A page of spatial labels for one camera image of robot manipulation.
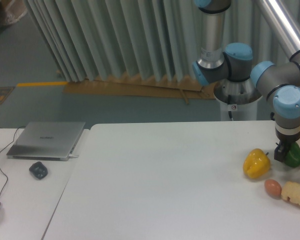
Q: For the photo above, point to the silver laptop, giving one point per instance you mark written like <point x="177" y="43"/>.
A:
<point x="48" y="140"/>

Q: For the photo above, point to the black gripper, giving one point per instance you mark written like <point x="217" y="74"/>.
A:
<point x="286" y="137"/>

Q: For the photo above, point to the beige bread piece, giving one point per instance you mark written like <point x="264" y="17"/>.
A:
<point x="291" y="192"/>

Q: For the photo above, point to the brown cardboard sheet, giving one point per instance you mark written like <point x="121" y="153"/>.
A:
<point x="99" y="87"/>

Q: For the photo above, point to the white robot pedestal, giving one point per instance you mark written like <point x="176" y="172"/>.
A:
<point x="237" y="105"/>

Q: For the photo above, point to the brown egg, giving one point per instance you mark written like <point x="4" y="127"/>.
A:
<point x="272" y="188"/>

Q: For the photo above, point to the yellow bell pepper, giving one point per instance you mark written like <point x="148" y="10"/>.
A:
<point x="256" y="164"/>

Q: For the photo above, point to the pale green folding curtain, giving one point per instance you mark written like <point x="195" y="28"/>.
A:
<point x="101" y="39"/>

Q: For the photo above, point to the green bell pepper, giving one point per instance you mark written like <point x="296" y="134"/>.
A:
<point x="292" y="158"/>

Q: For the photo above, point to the white usb plug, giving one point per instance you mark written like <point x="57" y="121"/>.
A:
<point x="72" y="156"/>

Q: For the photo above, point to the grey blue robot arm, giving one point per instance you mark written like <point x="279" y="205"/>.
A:
<point x="279" y="85"/>

